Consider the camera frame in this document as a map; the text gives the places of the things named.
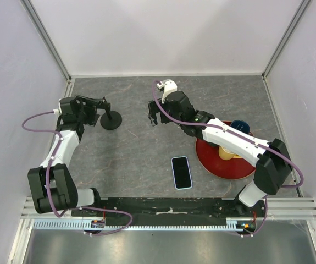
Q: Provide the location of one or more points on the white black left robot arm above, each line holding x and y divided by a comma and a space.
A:
52, 187

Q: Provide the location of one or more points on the aluminium frame post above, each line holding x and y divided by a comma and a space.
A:
293, 24
37, 22

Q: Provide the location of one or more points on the aluminium front rail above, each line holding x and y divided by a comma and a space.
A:
276, 208

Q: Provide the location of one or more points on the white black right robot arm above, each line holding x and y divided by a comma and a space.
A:
269, 158

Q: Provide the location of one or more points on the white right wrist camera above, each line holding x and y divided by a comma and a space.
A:
167, 87

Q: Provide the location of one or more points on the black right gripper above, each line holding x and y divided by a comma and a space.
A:
153, 110

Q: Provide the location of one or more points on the aluminium frame post left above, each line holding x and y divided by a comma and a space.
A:
37, 22

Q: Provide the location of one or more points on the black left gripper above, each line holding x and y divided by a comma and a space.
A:
90, 106

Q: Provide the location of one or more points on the yellow mug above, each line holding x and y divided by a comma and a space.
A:
226, 154

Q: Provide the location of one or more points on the black phone stand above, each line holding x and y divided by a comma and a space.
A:
110, 120

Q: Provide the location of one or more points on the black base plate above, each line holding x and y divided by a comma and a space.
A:
182, 210

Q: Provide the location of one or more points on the red round tray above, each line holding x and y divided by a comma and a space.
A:
234, 169

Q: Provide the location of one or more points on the slotted cable duct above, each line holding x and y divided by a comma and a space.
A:
94, 225

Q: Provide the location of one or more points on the phone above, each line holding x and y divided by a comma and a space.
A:
181, 173

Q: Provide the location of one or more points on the aluminium frame post right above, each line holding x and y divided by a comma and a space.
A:
293, 24

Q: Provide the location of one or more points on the dark blue cup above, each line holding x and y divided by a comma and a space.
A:
241, 126

